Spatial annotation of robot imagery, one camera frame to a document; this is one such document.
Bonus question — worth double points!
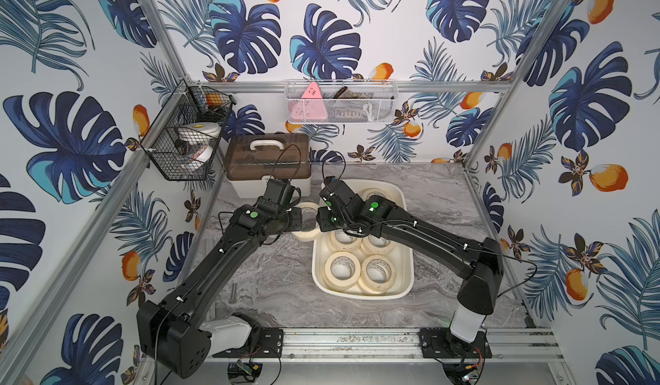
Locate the cream masking tape roll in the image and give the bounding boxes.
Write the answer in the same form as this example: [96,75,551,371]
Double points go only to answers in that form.
[323,252,361,292]
[329,230,362,253]
[357,254,397,296]
[361,235,395,256]
[361,188,391,200]
[292,202,321,242]

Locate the white plastic storage tray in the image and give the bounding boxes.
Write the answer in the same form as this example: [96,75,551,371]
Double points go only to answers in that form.
[311,178,415,302]

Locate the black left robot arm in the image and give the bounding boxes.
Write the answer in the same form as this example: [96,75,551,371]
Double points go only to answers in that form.
[137,206,303,379]

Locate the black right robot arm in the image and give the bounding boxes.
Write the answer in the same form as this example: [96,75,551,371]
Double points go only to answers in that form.
[317,194,504,343]

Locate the brown lidded white toolbox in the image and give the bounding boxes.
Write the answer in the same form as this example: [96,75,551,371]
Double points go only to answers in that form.
[225,133,311,199]

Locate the pink triangle ruler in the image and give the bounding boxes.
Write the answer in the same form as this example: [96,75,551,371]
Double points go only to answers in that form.
[289,82,328,123]

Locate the white round item in basket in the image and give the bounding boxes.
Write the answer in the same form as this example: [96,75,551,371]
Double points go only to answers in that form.
[175,122,221,166]

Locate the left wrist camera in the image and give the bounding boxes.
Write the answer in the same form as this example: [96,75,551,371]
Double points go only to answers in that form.
[263,179,296,208]

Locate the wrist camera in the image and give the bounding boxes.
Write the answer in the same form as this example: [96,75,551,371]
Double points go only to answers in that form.
[320,176,356,208]
[263,179,296,208]

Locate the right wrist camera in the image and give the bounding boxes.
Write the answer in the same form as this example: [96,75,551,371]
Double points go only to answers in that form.
[320,176,356,208]

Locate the white mesh wall basket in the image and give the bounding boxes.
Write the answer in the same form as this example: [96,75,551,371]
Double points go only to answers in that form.
[284,80,399,125]

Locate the black wire wall basket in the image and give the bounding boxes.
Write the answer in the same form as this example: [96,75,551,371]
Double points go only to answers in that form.
[140,80,237,182]

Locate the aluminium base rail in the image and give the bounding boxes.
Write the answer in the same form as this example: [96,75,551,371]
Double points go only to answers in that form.
[192,319,564,366]

